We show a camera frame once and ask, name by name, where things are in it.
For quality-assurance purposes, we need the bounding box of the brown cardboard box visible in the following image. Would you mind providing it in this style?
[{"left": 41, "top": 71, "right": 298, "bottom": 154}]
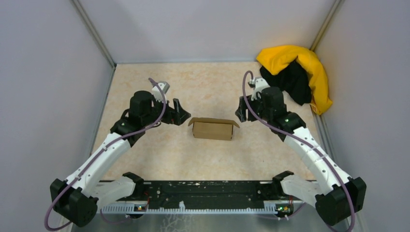
[{"left": 188, "top": 117, "right": 240, "bottom": 141}]

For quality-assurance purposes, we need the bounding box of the yellow cloth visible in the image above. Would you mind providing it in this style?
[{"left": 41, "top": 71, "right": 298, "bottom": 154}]
[{"left": 256, "top": 45, "right": 333, "bottom": 115}]

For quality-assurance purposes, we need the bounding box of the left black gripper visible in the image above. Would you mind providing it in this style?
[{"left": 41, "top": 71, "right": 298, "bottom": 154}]
[{"left": 143, "top": 94, "right": 190, "bottom": 127}]

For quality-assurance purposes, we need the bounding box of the aluminium front rail frame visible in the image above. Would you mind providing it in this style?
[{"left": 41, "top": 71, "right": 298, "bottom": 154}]
[{"left": 59, "top": 181, "right": 369, "bottom": 232}]

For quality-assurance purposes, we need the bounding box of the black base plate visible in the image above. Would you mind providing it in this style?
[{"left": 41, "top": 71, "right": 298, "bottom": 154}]
[{"left": 121, "top": 180, "right": 292, "bottom": 210}]

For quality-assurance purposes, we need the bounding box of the right corner aluminium post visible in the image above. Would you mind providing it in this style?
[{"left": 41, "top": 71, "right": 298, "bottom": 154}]
[{"left": 309, "top": 0, "right": 345, "bottom": 52}]

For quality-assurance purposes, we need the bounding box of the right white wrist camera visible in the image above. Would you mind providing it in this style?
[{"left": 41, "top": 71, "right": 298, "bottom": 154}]
[{"left": 248, "top": 77, "right": 270, "bottom": 101}]

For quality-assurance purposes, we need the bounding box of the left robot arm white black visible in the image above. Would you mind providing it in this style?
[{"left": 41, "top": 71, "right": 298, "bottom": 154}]
[{"left": 44, "top": 90, "right": 191, "bottom": 231}]

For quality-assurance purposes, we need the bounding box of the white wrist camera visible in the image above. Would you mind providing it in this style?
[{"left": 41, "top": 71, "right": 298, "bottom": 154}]
[
  {"left": 248, "top": 77, "right": 270, "bottom": 101},
  {"left": 151, "top": 81, "right": 170, "bottom": 102}
]

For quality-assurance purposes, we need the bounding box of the black cloth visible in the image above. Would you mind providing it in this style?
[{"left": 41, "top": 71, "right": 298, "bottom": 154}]
[{"left": 260, "top": 60, "right": 312, "bottom": 105}]

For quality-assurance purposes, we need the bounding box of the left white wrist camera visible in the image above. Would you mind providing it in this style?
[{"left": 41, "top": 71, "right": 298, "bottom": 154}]
[{"left": 151, "top": 81, "right": 170, "bottom": 102}]

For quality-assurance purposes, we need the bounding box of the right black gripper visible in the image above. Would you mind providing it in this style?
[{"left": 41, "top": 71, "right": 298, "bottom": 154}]
[{"left": 235, "top": 91, "right": 272, "bottom": 122}]

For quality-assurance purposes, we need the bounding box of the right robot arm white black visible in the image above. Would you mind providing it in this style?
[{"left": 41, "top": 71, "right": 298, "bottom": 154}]
[{"left": 235, "top": 87, "right": 366, "bottom": 226}]

